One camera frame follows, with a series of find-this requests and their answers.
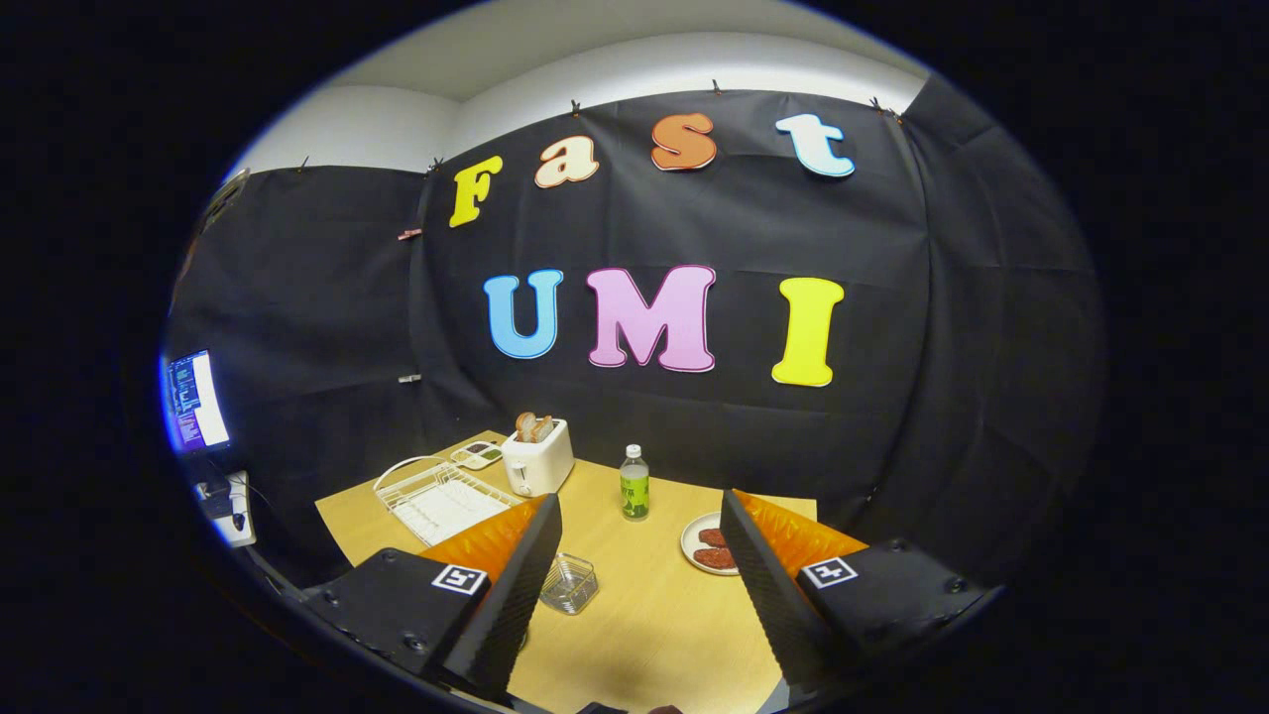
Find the red meat piece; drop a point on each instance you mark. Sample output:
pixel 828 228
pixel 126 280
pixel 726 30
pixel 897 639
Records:
pixel 714 558
pixel 712 537

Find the bread slice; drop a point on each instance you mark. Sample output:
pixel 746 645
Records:
pixel 544 429
pixel 525 427

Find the white toaster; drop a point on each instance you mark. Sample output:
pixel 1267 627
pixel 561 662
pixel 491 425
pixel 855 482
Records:
pixel 540 466

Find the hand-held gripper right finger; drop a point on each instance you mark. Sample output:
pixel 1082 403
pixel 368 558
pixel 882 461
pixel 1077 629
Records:
pixel 763 595

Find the computer monitor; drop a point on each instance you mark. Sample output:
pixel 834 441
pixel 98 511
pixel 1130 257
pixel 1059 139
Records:
pixel 198 397

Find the white power strip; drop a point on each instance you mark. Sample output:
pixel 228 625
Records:
pixel 238 518

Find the white dish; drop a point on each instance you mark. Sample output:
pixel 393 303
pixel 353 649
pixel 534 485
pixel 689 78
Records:
pixel 689 543

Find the divided tray of grains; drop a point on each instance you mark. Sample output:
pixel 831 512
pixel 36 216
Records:
pixel 476 454

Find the green label drink bottle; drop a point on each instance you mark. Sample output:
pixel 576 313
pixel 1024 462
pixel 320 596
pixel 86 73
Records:
pixel 634 491

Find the black backdrop cloth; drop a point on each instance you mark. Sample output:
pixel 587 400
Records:
pixel 694 426

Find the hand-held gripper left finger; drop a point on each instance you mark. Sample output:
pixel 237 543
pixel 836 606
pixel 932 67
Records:
pixel 516 595

